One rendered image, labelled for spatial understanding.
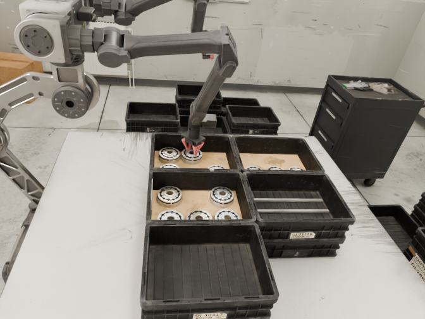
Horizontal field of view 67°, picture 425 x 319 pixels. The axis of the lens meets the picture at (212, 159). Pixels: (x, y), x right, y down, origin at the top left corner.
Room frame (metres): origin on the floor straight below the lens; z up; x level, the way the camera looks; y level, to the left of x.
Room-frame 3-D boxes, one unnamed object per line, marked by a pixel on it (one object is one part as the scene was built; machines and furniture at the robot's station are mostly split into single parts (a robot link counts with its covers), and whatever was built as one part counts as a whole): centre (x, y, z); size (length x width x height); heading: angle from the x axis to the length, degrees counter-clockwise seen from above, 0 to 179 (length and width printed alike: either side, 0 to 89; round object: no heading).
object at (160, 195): (1.00, 0.16, 0.86); 0.10 x 0.10 x 0.01
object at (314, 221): (1.02, -0.36, 0.92); 0.40 x 0.30 x 0.02; 101
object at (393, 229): (1.52, -1.24, 0.26); 0.40 x 0.30 x 0.23; 13
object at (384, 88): (2.62, -1.32, 0.88); 0.29 x 0.22 x 0.03; 103
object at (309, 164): (1.32, -0.30, 0.87); 0.40 x 0.30 x 0.11; 101
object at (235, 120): (2.38, -0.28, 0.37); 0.40 x 0.30 x 0.45; 103
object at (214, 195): (1.04, -0.06, 0.86); 0.10 x 0.10 x 0.01
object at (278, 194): (1.02, -0.36, 0.87); 0.40 x 0.30 x 0.11; 101
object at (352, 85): (2.59, -1.08, 0.88); 0.25 x 0.19 x 0.03; 103
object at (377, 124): (2.54, -1.21, 0.45); 0.60 x 0.45 x 0.90; 103
